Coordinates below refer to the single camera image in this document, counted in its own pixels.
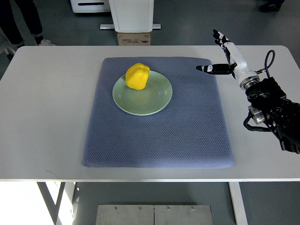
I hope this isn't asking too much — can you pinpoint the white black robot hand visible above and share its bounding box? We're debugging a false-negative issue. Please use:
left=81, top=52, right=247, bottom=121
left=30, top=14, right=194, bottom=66
left=196, top=30, right=260, bottom=90

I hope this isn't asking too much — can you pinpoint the yellow bell pepper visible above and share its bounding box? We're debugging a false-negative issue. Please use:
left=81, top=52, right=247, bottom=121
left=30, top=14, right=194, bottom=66
left=125, top=63, right=150, bottom=90

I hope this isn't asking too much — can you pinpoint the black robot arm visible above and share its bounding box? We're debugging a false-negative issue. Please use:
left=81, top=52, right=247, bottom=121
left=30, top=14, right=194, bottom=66
left=243, top=50, right=300, bottom=154

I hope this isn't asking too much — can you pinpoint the light green plate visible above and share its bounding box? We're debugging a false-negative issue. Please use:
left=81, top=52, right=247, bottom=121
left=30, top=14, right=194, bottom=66
left=112, top=71, right=173, bottom=116

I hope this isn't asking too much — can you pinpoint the black shoe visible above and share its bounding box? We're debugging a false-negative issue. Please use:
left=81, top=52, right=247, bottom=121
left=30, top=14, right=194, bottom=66
left=259, top=0, right=285, bottom=13

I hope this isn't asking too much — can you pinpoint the blue textured mat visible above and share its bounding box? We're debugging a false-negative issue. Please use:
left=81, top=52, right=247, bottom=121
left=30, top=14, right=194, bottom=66
left=82, top=57, right=234, bottom=169

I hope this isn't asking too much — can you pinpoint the cardboard box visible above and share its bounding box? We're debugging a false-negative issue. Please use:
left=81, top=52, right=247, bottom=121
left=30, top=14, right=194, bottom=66
left=117, top=32, right=151, bottom=46

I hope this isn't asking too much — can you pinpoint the white table leg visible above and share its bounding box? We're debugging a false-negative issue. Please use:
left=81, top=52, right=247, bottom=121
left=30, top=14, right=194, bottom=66
left=229, top=182, right=248, bottom=225

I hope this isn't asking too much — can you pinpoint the white appliance with slot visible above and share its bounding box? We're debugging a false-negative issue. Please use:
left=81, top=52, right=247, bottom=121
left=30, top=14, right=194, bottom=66
left=70, top=0, right=110, bottom=13

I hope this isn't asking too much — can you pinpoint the white chair base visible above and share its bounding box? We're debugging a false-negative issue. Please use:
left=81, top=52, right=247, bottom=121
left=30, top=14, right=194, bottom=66
left=0, top=34, right=16, bottom=60

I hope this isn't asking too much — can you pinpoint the person in dark trousers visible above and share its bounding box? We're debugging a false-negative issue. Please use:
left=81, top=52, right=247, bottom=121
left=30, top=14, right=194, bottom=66
left=0, top=0, right=55, bottom=48

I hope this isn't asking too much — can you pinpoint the white pedestal column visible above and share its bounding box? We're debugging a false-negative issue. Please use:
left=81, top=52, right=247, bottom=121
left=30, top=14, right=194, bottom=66
left=100, top=0, right=161, bottom=33

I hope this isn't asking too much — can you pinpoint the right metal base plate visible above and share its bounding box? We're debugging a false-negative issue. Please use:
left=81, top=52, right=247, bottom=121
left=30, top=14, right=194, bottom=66
left=154, top=205, right=213, bottom=225

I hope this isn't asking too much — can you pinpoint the metal base plate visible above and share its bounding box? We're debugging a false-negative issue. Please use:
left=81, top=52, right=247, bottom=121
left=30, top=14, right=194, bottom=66
left=154, top=205, right=213, bottom=225
left=96, top=205, right=154, bottom=225

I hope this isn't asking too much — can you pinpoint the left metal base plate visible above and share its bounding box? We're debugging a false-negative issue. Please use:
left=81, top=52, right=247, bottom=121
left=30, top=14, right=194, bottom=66
left=96, top=205, right=154, bottom=225

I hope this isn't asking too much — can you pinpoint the dark table leg frame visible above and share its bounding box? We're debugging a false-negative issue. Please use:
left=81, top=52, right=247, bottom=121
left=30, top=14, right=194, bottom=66
left=37, top=182, right=65, bottom=225

